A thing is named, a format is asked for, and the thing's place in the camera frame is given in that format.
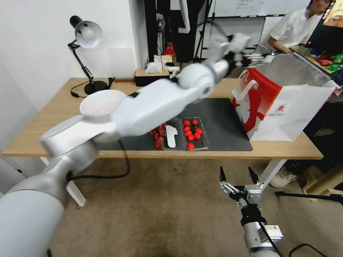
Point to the white packet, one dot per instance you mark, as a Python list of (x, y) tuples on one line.
[(174, 71)]

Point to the whiteboard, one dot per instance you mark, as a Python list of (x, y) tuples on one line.
[(257, 8)]

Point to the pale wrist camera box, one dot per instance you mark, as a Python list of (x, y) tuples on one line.
[(253, 194)]

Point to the black wood-top tissue box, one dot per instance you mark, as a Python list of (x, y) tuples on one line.
[(150, 77)]

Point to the clear plastic takeout box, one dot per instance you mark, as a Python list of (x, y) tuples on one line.
[(174, 135)]

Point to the wooden desk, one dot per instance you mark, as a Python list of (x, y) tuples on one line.
[(64, 107)]

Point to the white sneaker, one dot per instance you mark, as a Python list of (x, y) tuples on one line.
[(283, 177)]

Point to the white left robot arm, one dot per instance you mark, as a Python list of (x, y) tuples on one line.
[(155, 104)]

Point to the black table mat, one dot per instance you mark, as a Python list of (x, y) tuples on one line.
[(225, 128)]

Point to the beige stool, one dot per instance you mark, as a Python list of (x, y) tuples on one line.
[(324, 180)]

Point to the small black stand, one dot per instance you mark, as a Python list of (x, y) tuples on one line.
[(111, 83)]

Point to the black silver desk lamp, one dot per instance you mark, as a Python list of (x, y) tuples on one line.
[(88, 33)]

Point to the white paper bowl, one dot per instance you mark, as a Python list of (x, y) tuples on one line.
[(99, 103)]

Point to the person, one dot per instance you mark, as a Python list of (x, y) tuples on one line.
[(292, 29)]

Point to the white red paper delivery bag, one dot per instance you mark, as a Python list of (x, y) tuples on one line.
[(284, 112)]

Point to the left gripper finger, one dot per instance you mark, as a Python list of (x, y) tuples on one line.
[(254, 55), (249, 61)]

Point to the black light stand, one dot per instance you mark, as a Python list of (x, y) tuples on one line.
[(203, 40)]

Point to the black tripod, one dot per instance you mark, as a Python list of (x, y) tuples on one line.
[(310, 197)]

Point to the red snack bag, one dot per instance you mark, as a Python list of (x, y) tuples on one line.
[(324, 58)]

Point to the red box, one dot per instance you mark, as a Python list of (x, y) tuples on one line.
[(169, 50)]

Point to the black monitor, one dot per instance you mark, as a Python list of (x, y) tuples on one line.
[(325, 29)]

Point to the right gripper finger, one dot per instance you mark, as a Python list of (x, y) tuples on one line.
[(254, 178), (227, 187)]

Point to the red snack wrapper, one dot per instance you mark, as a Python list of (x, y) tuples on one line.
[(158, 130), (158, 142)]

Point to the green snack bag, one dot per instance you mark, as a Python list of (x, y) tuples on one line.
[(337, 63)]

